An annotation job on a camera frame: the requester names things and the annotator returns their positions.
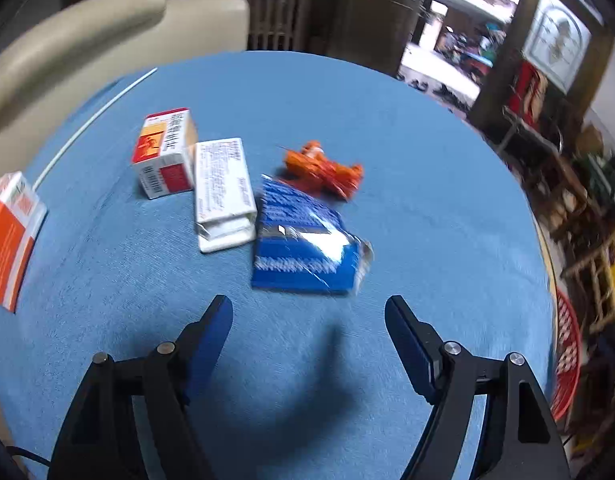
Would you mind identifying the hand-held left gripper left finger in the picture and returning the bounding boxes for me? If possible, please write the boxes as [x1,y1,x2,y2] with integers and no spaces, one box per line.
[48,294,234,480]

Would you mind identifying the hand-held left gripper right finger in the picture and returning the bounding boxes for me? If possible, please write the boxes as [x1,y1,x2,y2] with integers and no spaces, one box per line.
[384,295,571,480]

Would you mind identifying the blue foil packet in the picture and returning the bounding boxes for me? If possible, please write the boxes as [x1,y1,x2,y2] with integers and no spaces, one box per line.
[251,174,374,296]

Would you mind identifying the orange white paper bag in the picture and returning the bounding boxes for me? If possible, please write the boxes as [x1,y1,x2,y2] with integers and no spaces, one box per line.
[0,171,48,313]

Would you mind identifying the blue tablecloth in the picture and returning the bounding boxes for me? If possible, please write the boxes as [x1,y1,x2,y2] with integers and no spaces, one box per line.
[0,50,561,480]

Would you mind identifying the long white medicine box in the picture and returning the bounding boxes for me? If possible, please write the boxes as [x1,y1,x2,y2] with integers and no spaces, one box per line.
[194,137,258,254]

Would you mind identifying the red plastic basket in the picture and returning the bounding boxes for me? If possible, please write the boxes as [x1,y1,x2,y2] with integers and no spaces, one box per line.
[550,287,583,422]

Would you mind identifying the red yellow medicine box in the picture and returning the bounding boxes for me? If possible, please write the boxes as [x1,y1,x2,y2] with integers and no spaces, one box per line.
[132,107,198,201]

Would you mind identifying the crumpled orange wrapper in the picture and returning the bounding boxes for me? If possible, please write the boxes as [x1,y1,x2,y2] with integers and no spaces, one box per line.
[278,140,364,201]

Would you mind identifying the cluttered wooden shelf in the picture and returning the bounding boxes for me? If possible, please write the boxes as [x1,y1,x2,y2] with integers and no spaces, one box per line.
[537,125,615,341]

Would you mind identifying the thin white rod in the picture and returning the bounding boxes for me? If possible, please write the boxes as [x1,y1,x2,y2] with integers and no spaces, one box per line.
[32,67,158,190]

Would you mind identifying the wooden door with glass pane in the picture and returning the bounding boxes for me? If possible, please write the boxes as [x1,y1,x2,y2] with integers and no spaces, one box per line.
[470,0,615,136]
[330,0,431,77]

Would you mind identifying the wooden slatted cabinet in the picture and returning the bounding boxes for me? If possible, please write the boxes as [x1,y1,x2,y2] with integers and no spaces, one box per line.
[248,0,338,53]

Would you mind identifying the beige leather armchair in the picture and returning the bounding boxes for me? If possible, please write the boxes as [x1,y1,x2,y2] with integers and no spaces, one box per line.
[0,0,250,186]

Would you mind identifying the black cable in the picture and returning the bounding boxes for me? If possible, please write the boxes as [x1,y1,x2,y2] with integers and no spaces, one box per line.
[8,445,51,466]

